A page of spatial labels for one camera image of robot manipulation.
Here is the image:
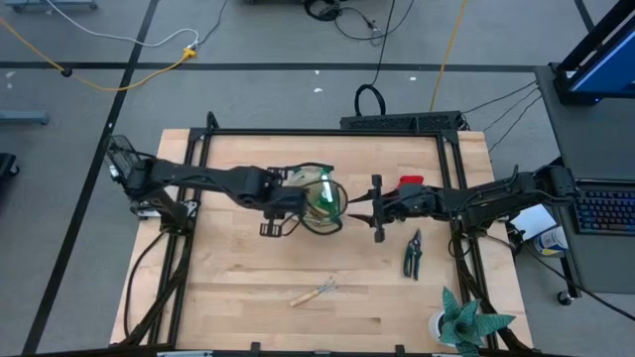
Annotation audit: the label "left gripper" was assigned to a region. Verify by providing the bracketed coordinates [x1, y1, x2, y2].
[259, 167, 321, 237]

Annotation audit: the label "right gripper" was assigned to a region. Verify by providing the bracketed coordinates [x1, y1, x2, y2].
[346, 174, 443, 244]

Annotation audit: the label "green clear spray bottle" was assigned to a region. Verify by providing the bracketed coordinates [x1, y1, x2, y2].
[317, 171, 338, 212]

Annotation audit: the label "green black pruning shears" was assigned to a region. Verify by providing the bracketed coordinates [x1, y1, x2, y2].
[402, 227, 424, 282]

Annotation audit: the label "wooden handle hand rake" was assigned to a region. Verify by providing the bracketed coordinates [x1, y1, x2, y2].
[290, 276, 339, 308]

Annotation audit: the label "black perforated electronics box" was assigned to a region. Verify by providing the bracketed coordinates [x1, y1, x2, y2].
[339, 110, 465, 133]

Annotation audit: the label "green potted plant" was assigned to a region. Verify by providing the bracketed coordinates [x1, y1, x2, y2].
[428, 286, 518, 357]

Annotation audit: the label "white paper sheet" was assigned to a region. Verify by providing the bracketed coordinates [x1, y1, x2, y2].
[509, 202, 558, 242]

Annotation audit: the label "blue white canister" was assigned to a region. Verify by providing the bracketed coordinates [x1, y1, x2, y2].
[533, 225, 570, 258]

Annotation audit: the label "grey side desk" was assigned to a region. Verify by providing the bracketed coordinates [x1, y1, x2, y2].
[534, 63, 635, 295]

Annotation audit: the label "backlit laptop keyboard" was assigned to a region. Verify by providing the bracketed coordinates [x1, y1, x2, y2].
[574, 180, 635, 237]

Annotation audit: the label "blue screen monitor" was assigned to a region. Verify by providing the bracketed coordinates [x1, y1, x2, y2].
[553, 0, 635, 106]

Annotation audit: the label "grey furniture base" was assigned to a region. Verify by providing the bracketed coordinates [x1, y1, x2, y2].
[0, 109, 51, 126]
[4, 0, 99, 12]

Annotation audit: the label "black chair caster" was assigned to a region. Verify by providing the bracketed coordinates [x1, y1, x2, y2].
[0, 152, 21, 179]

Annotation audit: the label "black aluminium table frame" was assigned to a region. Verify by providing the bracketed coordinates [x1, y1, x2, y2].
[118, 111, 537, 357]

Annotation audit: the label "black hanging cable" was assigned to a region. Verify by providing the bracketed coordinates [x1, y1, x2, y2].
[353, 0, 398, 118]

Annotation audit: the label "thin black data cable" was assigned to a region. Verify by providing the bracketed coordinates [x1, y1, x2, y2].
[460, 79, 540, 116]
[488, 94, 543, 154]
[483, 87, 541, 134]

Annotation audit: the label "yellow hanging cord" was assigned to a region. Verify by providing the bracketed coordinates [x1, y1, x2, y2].
[429, 0, 470, 113]

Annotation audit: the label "black coiled cable bundle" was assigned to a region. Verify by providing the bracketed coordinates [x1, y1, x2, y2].
[302, 0, 416, 44]

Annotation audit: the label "yellow floor extension cord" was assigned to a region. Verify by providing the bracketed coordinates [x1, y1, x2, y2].
[0, 17, 198, 93]

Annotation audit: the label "thin black floor cable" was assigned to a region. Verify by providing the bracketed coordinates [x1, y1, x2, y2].
[197, 0, 229, 49]

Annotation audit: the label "black desk power cable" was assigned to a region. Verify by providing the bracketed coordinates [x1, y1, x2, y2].
[510, 232, 635, 323]

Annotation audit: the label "white floor cable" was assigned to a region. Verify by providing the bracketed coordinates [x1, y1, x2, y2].
[44, 0, 200, 51]

